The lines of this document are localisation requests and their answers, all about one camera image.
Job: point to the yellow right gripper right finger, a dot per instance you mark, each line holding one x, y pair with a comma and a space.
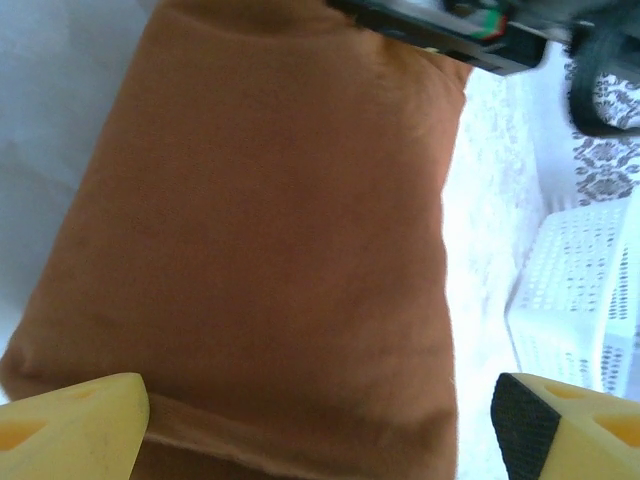
595, 440

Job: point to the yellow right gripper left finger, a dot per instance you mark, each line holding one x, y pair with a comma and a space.
65, 435

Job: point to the brown long pants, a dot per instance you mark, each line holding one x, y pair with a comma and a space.
250, 225

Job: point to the white perforated plastic basket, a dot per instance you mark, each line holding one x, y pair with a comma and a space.
565, 300

